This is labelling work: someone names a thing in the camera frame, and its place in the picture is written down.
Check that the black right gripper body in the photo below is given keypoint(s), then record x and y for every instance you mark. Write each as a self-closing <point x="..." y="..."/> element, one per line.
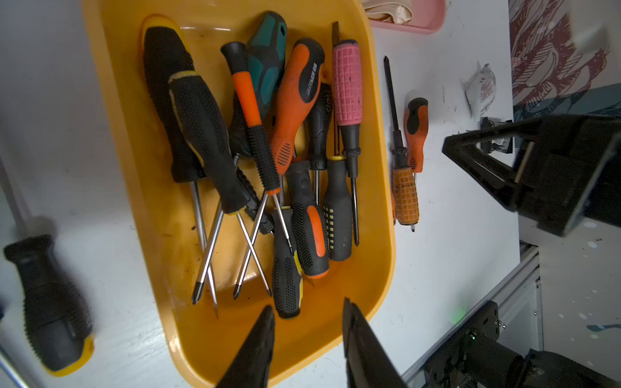
<point x="567" y="168"/>

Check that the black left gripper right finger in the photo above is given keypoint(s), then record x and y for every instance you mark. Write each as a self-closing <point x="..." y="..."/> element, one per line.
<point x="367" y="364"/>

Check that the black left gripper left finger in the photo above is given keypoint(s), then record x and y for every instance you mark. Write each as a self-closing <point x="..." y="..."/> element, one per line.
<point x="251" y="366"/>

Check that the amber handle black screwdriver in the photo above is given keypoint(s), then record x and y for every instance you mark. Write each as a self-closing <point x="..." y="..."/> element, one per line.
<point x="404" y="188"/>

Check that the slim black yellow-capped screwdriver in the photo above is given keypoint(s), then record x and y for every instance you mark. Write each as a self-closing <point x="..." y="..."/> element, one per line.
<point x="57" y="320"/>

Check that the orange black small screwdriver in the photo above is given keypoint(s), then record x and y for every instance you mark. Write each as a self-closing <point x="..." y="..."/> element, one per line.
<point x="416" y="123"/>

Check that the black orange stubby screwdriver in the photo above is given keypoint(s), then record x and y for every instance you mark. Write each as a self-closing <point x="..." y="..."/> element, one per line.
<point x="308" y="222"/>

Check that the black yellow screwdriver in box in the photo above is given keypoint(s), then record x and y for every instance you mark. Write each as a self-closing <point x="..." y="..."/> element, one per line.
<point x="202" y="125"/>

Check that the orange black large screwdriver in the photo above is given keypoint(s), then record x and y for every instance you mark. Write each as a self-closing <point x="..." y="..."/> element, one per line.
<point x="296" y="97"/>

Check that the slim orange black screwdriver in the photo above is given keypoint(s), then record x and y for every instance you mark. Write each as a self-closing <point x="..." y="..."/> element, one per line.
<point x="235" y="55"/>

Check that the pink plastic tray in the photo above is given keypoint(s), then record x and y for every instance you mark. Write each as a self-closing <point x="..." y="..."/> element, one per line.
<point x="428" y="17"/>

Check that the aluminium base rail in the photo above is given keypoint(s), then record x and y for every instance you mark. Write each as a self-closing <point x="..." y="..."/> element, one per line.
<point x="519" y="302"/>

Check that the pink handle screwdriver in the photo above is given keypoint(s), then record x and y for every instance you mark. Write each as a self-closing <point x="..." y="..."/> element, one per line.
<point x="347" y="84"/>

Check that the green black handle screwdriver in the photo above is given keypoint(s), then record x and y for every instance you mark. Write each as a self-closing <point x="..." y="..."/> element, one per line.
<point x="266" y="57"/>

